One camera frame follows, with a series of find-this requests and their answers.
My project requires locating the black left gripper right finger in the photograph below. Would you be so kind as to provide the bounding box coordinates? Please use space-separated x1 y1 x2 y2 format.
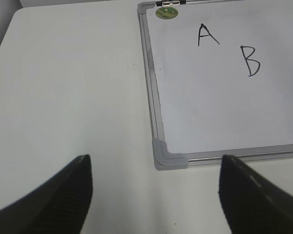
218 155 293 234

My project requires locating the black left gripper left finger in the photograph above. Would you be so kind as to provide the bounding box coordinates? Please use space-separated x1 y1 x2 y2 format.
0 155 93 234

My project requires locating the round green magnet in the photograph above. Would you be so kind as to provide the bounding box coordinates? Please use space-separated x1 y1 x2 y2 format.
156 6 178 20

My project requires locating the black silver hanging clip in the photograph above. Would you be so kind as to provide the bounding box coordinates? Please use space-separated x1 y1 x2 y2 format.
155 0 187 7

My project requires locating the white board with aluminium frame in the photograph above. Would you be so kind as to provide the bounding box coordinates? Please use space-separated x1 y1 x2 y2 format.
137 0 293 170

